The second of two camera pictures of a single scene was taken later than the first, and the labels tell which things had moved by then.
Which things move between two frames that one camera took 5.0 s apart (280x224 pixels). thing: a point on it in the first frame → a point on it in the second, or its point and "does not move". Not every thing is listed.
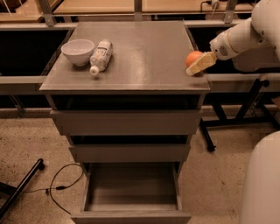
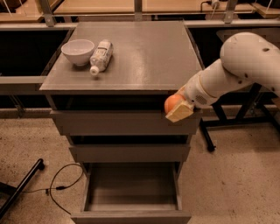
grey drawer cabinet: x=128 y=92 does not move
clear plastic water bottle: x=101 y=57 does not move
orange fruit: x=192 y=57 → x=171 y=101
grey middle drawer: x=131 y=153 does not move
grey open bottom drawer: x=132 y=192 does not move
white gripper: x=219 y=48 → x=197 y=93
